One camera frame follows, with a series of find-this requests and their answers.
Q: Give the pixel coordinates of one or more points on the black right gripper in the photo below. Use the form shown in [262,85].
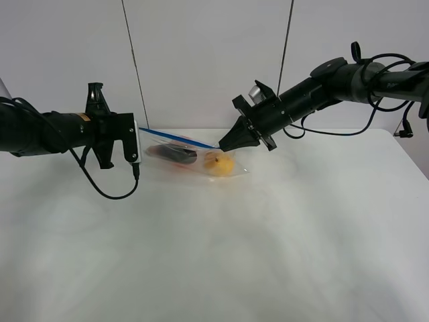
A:
[256,123]

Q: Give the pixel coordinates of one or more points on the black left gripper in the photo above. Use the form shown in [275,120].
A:
[109,127]

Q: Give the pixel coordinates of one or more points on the clear zip bag blue seal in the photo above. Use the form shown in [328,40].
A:
[151,137]

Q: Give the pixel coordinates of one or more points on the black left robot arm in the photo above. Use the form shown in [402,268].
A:
[27,132]

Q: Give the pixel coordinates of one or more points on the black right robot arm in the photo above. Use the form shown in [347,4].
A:
[365,81]

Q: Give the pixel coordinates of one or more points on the yellow pear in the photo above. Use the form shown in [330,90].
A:
[218,164]

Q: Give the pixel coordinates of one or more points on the orange fruit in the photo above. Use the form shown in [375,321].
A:
[181,139]

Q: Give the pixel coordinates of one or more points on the dark purple eggplant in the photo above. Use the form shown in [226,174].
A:
[172,153]

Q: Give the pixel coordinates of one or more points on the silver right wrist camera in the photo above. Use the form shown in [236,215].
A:
[256,94]

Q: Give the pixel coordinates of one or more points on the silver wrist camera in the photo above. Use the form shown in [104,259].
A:
[137,154]
[256,94]

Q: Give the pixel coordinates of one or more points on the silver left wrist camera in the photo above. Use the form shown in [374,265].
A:
[137,154]

